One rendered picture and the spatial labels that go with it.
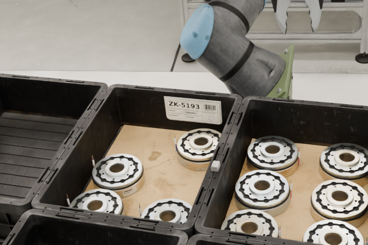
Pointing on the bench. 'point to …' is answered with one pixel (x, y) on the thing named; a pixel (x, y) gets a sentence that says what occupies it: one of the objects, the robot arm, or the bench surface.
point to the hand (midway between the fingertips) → (299, 28)
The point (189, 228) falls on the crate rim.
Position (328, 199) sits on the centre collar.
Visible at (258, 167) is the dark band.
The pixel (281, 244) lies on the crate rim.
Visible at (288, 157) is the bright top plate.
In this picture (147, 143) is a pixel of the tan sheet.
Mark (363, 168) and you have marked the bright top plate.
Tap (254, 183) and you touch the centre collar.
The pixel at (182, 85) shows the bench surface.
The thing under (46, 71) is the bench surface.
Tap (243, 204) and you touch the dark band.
